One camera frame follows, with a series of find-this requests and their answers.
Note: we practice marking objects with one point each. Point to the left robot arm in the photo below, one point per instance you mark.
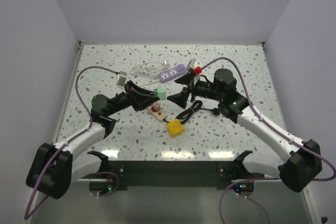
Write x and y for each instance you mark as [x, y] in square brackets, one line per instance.
[52, 169]

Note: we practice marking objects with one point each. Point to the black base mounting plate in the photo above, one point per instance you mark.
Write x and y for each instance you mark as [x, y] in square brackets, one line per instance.
[217, 174]

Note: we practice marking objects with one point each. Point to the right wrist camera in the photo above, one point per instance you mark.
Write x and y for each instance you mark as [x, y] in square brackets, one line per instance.
[194, 66]

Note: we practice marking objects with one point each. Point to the green USB charger plug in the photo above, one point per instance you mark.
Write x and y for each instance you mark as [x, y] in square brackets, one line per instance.
[160, 93]

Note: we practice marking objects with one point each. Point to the yellow cube socket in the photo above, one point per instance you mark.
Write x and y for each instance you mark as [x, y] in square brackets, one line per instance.
[174, 128]

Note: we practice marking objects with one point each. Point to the purple power strip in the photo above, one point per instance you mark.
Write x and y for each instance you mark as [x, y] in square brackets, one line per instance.
[172, 73]

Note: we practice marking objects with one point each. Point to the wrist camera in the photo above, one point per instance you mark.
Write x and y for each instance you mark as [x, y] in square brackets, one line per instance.
[194, 66]
[121, 79]

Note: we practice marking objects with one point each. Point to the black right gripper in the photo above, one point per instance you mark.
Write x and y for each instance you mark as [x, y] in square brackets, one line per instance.
[180, 98]

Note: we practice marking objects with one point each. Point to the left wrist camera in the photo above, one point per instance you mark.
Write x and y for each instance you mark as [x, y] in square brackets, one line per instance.
[121, 79]

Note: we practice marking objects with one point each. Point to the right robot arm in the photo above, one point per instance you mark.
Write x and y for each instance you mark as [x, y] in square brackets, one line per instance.
[301, 163]

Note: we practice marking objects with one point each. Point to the beige power strip red sockets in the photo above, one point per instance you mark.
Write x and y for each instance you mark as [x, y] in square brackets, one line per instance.
[159, 115]

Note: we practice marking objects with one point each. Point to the pink brown USB charger plug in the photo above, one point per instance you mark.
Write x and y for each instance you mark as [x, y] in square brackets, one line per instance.
[156, 106]

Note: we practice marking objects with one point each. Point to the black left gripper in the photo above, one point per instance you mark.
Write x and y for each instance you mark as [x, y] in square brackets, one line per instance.
[140, 102]

